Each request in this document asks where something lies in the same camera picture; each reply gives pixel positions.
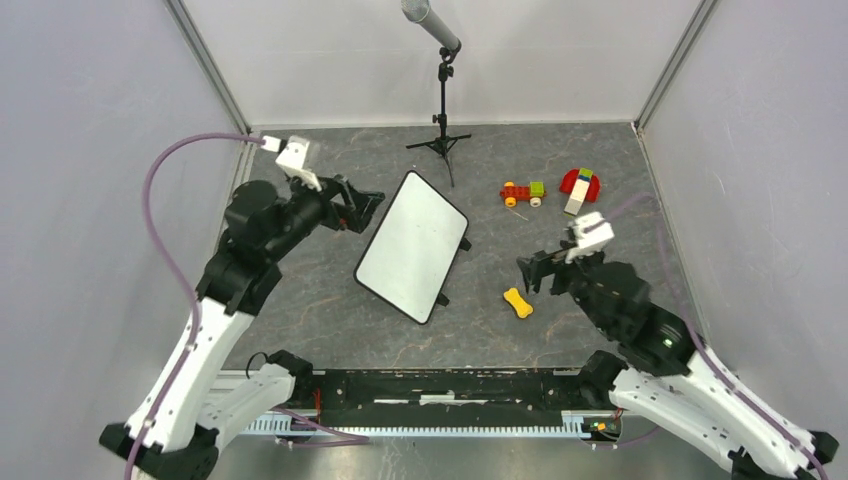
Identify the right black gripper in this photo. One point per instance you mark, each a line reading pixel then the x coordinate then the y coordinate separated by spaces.
pixel 541 264

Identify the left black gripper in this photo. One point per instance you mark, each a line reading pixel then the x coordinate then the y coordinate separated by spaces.
pixel 355 218

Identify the yellow bone-shaped eraser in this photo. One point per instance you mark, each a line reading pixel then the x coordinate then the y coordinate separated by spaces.
pixel 521 308

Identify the white whiteboard with red writing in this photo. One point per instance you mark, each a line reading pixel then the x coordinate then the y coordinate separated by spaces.
pixel 407 261

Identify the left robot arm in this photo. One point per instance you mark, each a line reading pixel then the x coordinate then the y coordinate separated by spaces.
pixel 175 433

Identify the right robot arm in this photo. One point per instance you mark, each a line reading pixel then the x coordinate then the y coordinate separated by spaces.
pixel 669 376

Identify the red toy block car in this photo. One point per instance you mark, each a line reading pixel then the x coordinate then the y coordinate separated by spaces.
pixel 533 194

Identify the red white toy block figure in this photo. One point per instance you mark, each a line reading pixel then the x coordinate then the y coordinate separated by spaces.
pixel 581 185

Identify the black microphone tripod stand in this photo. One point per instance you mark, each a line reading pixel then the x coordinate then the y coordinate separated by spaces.
pixel 443 143

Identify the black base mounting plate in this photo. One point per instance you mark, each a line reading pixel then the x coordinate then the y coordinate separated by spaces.
pixel 452 398

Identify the grey microphone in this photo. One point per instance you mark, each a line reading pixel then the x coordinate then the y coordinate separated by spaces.
pixel 421 13

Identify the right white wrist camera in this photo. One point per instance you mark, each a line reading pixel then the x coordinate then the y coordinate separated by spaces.
pixel 590 233

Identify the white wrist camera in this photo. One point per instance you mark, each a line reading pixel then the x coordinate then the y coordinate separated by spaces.
pixel 295 158
pixel 590 233

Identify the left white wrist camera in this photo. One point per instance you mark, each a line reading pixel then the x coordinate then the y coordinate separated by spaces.
pixel 295 158

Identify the aluminium frame rail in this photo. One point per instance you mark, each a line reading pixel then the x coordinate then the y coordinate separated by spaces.
pixel 397 430

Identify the right corner aluminium post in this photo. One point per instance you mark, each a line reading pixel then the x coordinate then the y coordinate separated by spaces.
pixel 699 19

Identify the corner aluminium post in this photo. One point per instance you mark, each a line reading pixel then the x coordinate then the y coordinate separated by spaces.
pixel 203 56
pixel 699 19

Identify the left corner aluminium post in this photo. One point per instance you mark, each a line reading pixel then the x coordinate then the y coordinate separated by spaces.
pixel 203 56

